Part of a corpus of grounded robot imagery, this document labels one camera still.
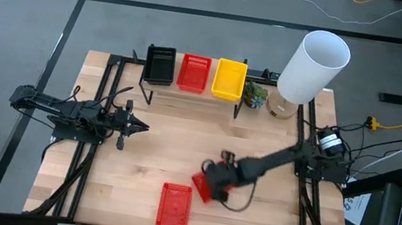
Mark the red plastic slotted basket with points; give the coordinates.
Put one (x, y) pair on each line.
(174, 207)
(194, 74)
(201, 186)

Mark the white printed paper sheet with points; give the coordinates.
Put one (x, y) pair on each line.
(356, 207)

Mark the wooden shelf black frame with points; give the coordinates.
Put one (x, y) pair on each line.
(187, 96)

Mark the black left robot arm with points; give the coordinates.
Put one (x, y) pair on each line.
(67, 109)

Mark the black floor bar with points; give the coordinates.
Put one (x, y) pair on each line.
(398, 99)

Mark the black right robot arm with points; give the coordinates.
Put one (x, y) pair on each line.
(277, 158)

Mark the black plastic slotted basket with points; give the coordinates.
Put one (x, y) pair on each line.
(159, 66)

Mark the potted succulent plant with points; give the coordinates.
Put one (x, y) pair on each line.
(255, 95)

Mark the black aluminium rig frame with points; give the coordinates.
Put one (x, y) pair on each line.
(115, 77)

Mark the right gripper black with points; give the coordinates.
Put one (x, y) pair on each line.
(228, 173)

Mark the yellow plastic slotted basket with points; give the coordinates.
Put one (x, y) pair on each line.
(229, 79)

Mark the white shade table lamp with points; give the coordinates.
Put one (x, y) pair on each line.
(309, 72)

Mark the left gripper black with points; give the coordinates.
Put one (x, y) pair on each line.
(125, 125)

